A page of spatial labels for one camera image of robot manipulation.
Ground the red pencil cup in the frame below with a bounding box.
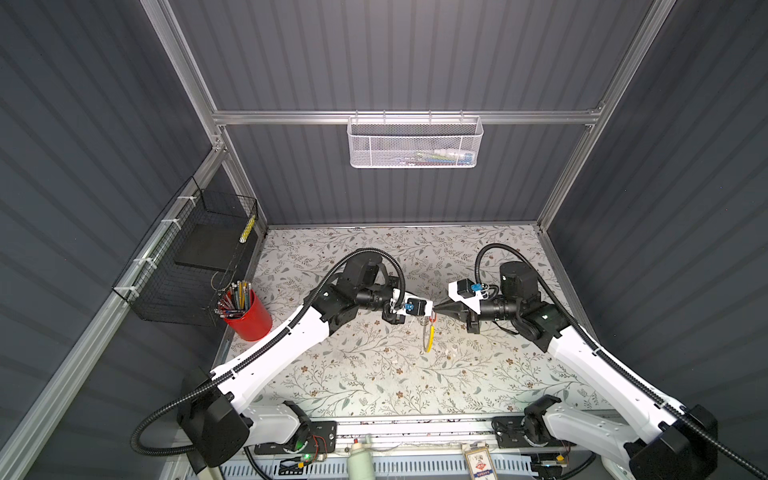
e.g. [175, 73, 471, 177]
[214, 281, 273, 342]

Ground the playing card box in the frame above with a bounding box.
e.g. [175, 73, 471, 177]
[462, 445, 498, 480]

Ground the yellow marker in basket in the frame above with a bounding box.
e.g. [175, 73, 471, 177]
[239, 215, 256, 244]

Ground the white wire mesh basket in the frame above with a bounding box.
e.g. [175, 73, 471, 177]
[346, 114, 484, 169]

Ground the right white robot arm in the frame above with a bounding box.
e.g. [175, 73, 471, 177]
[436, 261, 718, 479]

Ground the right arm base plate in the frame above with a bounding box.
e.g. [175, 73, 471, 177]
[491, 415, 537, 448]

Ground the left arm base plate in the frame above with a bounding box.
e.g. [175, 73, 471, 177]
[252, 420, 339, 455]

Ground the black cable conduit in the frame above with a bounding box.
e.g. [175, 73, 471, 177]
[473, 242, 768, 480]
[130, 248, 408, 480]

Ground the right black cable conduit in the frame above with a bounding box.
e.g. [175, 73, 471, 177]
[473, 242, 768, 480]

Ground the left black cable conduit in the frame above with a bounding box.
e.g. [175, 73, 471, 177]
[130, 248, 408, 480]

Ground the black wire basket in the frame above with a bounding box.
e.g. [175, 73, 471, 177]
[113, 180, 260, 326]

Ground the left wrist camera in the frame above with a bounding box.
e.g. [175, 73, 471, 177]
[402, 296, 434, 317]

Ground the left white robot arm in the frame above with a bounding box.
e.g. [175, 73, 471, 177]
[176, 248, 406, 473]

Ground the white bottle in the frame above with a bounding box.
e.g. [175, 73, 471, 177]
[347, 439, 375, 480]

